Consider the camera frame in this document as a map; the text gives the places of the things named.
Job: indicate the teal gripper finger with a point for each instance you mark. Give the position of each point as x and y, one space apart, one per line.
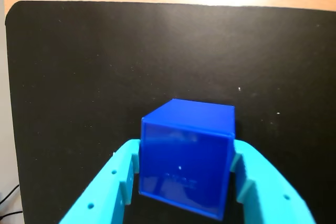
270 195
105 187

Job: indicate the blue cube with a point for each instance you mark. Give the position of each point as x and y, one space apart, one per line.
183 161

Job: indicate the black mat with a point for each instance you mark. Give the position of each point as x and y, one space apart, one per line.
105 64

